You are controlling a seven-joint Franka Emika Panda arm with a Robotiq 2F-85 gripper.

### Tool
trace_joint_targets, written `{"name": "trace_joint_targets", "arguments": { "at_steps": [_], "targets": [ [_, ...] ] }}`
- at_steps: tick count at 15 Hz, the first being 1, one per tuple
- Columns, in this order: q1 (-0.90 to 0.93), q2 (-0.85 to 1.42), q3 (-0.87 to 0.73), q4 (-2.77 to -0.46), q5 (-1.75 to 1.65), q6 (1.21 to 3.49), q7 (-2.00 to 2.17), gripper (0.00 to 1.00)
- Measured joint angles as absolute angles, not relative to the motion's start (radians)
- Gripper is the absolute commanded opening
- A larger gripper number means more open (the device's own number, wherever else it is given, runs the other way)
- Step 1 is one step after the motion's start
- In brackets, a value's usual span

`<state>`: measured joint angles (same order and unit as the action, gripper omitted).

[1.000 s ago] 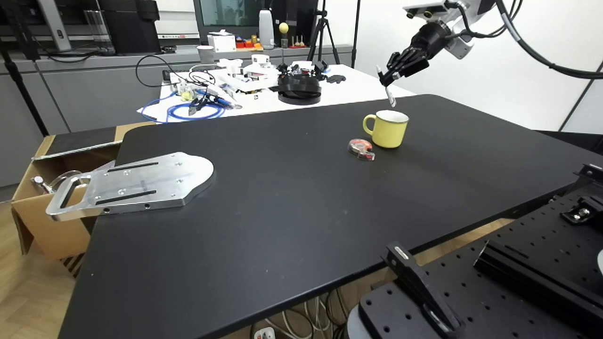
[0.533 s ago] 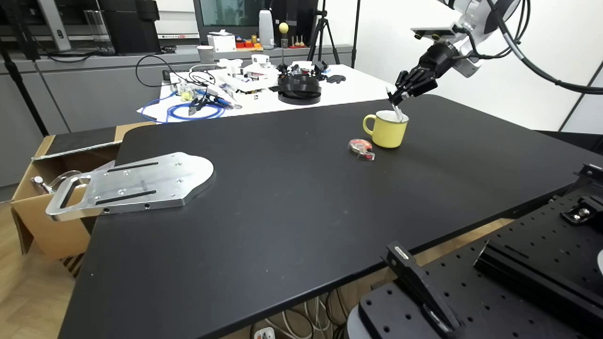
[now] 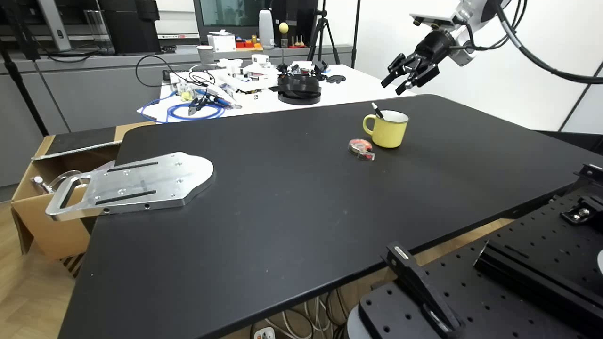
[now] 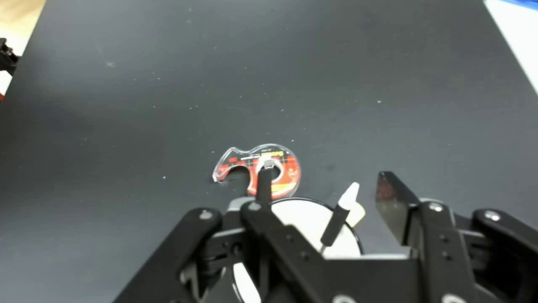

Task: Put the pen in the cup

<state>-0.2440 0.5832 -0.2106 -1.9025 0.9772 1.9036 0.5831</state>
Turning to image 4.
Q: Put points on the yellow ceramic mug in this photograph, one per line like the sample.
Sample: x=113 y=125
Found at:
x=303 y=216

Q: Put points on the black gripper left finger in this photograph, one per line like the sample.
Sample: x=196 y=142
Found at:
x=280 y=246

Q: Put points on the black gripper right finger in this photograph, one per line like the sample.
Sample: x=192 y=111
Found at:
x=448 y=253

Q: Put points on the red clear tape dispenser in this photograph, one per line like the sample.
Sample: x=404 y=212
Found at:
x=283 y=162

